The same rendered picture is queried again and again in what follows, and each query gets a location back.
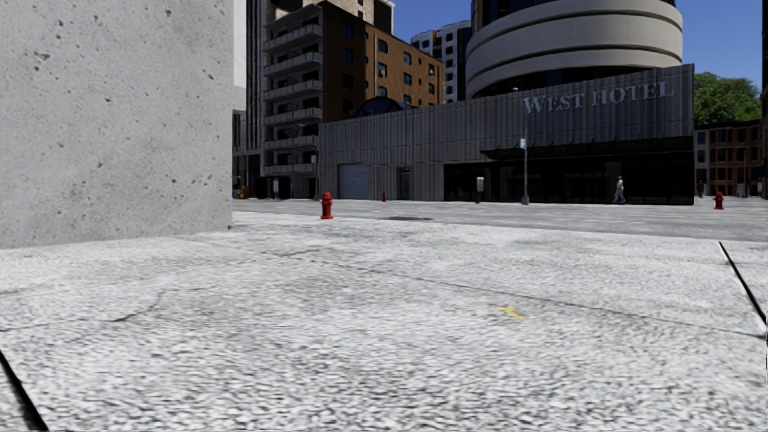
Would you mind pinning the brown brick building with balconies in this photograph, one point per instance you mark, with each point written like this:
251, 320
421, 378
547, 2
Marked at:
348, 78

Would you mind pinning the white apartment building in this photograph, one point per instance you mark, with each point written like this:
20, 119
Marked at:
447, 54

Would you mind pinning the grey hotel building with tower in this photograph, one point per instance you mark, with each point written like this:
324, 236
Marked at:
576, 126

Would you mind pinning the person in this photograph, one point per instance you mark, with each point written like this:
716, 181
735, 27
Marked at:
619, 190

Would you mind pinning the pale concrete building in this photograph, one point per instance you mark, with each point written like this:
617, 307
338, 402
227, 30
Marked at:
114, 90

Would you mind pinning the red brick building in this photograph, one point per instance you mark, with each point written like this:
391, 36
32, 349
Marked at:
729, 156

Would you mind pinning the trees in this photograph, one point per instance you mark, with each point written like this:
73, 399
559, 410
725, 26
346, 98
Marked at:
723, 99

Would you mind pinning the white box on a post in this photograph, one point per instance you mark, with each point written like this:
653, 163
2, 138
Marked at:
480, 186

